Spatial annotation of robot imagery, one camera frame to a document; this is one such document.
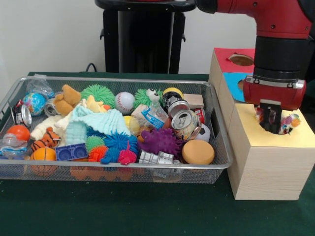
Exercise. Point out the white baseball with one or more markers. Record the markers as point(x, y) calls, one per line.
point(125, 102)

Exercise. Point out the wooden box with three holes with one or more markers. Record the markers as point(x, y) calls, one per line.
point(268, 177)

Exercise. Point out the small patterned cloth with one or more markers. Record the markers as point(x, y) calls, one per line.
point(291, 121)

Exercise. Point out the brown teddy bear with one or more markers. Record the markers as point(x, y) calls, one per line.
point(66, 99)

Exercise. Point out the orange round sponge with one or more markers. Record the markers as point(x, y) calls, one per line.
point(198, 151)

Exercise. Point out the purple spiky ball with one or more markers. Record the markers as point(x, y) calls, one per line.
point(160, 141)

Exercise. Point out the crushed drink can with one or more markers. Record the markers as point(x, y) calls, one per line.
point(184, 123)

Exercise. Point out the blue spiky ball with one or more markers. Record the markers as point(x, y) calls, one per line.
point(120, 142)

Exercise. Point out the small globe ball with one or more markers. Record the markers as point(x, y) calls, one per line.
point(34, 104)

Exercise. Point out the green spiky ball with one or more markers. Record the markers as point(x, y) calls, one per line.
point(97, 92)

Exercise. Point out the light blue knitted cloth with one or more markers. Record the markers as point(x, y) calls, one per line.
point(103, 120)

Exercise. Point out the small basketball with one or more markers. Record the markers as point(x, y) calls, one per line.
point(44, 154)

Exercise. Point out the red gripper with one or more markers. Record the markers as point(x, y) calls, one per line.
point(270, 94)

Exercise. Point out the orange ball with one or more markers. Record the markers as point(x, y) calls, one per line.
point(19, 132)

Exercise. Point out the shallow mesh bin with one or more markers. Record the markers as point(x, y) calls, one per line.
point(209, 172)

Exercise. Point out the green spiky toy with eyes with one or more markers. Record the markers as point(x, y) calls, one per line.
point(144, 97)

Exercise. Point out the tiger plush toy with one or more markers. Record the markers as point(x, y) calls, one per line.
point(48, 140)

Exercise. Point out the dark green tablecloth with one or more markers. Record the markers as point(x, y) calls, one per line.
point(172, 216)

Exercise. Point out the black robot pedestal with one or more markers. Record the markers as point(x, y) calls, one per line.
point(147, 37)

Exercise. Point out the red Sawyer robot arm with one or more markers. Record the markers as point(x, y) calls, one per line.
point(278, 37)

